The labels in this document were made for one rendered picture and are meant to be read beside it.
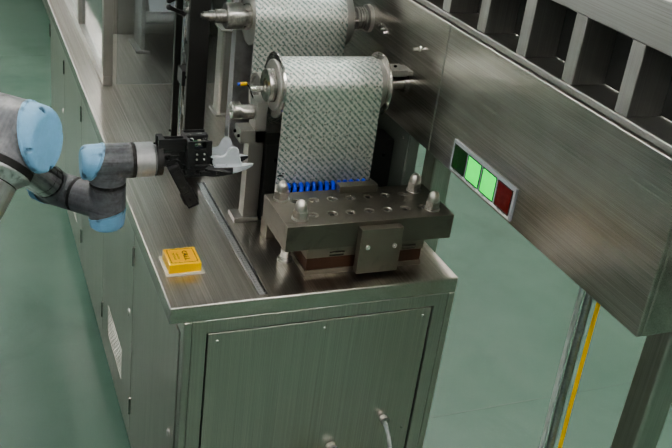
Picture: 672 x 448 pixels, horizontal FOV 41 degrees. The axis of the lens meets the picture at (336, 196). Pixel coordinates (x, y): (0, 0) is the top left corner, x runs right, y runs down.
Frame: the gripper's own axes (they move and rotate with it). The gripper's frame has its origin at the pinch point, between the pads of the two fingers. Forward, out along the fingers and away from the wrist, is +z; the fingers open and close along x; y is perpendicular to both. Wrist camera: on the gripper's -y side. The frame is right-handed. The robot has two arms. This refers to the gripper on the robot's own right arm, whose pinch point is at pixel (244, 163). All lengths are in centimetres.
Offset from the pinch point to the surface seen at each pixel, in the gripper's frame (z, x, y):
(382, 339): 28, -24, -34
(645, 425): 57, -76, -24
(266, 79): 5.8, 6.6, 17.3
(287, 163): 10.2, 0.2, -0.5
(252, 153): 4.5, 8.2, -1.1
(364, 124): 28.1, -0.1, 8.5
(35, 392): -40, 71, -107
